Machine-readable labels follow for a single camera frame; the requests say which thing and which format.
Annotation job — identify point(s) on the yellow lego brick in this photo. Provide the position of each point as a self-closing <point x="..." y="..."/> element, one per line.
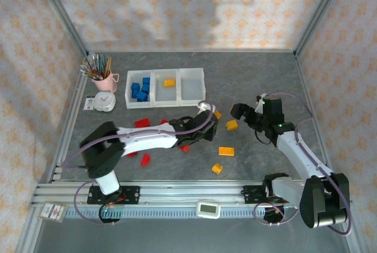
<point x="217" y="168"/>
<point x="218" y="114"/>
<point x="226" y="151"/>
<point x="169" y="82"/>
<point x="231" y="125"/>

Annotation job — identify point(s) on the small white clock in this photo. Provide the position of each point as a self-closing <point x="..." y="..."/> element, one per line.
<point x="103" y="101"/>

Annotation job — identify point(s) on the aluminium side rail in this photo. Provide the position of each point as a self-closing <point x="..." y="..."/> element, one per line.
<point x="67" y="117"/>
<point x="316" y="117"/>

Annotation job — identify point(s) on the red and white card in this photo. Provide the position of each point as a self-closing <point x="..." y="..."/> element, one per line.
<point x="52" y="211"/>

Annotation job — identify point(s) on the aluminium cross rail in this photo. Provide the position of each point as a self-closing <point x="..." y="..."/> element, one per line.
<point x="176" y="195"/>

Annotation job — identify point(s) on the white digital timer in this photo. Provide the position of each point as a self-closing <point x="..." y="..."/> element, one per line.
<point x="208" y="209"/>

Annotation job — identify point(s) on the aluminium frame post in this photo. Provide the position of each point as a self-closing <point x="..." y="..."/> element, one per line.
<point x="319" y="14"/>
<point x="63" y="14"/>

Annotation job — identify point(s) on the red lego brick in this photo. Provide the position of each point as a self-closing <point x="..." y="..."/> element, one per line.
<point x="145" y="159"/>
<point x="132" y="154"/>
<point x="164" y="121"/>
<point x="142" y="123"/>
<point x="185" y="148"/>

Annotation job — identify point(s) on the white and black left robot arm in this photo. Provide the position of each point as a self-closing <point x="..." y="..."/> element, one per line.
<point x="147" y="139"/>

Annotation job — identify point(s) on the small white printed card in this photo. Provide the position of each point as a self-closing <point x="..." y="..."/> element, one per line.
<point x="89" y="104"/>

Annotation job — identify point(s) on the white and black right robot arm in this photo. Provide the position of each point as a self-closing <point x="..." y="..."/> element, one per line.
<point x="300" y="152"/>

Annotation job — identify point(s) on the blue lego brick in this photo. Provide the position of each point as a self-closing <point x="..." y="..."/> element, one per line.
<point x="136" y="86"/>
<point x="141" y="97"/>
<point x="145" y="88"/>
<point x="146" y="81"/>
<point x="134" y="93"/>

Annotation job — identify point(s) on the bunch of coloured pencils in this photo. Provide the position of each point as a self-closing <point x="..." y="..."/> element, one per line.
<point x="95" y="65"/>

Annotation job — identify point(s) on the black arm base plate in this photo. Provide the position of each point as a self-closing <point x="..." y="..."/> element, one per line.
<point x="131" y="194"/>
<point x="253" y="194"/>

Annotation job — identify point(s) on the pink metal cup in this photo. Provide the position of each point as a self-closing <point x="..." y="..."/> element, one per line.
<point x="104" y="84"/>

